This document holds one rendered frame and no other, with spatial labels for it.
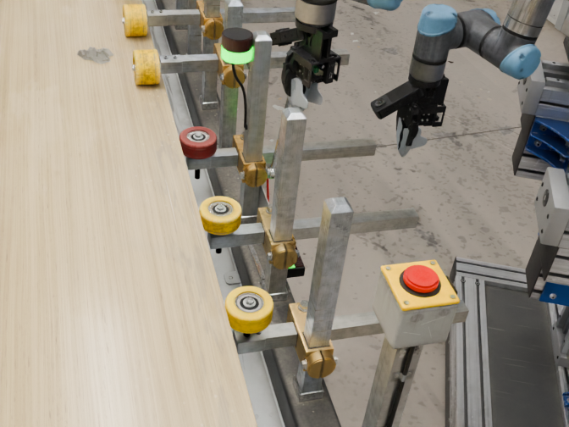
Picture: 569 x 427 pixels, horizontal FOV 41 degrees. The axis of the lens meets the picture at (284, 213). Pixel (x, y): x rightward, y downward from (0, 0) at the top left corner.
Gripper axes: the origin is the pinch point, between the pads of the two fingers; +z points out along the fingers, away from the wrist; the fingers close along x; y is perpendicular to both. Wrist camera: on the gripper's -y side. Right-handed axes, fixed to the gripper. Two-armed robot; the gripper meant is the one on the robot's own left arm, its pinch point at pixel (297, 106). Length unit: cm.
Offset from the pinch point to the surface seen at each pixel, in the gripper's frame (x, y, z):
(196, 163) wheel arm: -16.9, -11.3, 16.0
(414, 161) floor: 127, -74, 101
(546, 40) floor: 281, -130, 101
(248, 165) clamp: -8.9, -3.3, 14.0
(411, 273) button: -33, 65, -23
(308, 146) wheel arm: 7.8, -4.1, 14.6
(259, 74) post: -7.6, -3.6, -7.4
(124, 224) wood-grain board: -41.8, 5.7, 10.6
